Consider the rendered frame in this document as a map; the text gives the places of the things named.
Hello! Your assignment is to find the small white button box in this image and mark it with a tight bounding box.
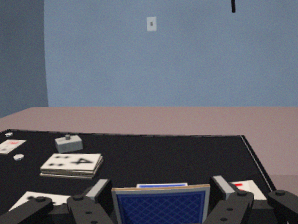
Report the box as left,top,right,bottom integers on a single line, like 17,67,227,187
54,133,84,155

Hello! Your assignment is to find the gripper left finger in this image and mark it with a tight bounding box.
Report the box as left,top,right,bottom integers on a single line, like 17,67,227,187
0,178,116,224

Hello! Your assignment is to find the mauve pink table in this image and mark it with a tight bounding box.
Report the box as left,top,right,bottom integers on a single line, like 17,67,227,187
0,106,298,198

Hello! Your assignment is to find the blue-backed card stack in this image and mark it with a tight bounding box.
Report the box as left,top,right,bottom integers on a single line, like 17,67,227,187
135,181,189,190

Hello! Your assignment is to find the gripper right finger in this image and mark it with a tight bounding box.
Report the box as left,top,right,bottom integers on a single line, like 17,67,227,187
203,175,298,224

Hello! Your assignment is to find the red-print card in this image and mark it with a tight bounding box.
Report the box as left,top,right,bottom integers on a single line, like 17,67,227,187
229,179,268,202

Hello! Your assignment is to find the black mat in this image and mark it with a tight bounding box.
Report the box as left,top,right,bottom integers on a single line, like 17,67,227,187
0,128,278,224

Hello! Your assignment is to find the white wall socket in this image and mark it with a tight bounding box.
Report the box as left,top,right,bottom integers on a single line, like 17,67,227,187
146,16,158,33

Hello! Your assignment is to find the single black-print card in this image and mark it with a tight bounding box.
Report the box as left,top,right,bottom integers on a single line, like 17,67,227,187
7,190,72,213

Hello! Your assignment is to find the red and black print card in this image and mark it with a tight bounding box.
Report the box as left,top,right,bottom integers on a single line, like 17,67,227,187
0,138,28,156

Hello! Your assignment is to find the thick black-print card pile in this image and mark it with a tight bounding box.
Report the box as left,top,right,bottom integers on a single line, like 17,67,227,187
39,152,105,180

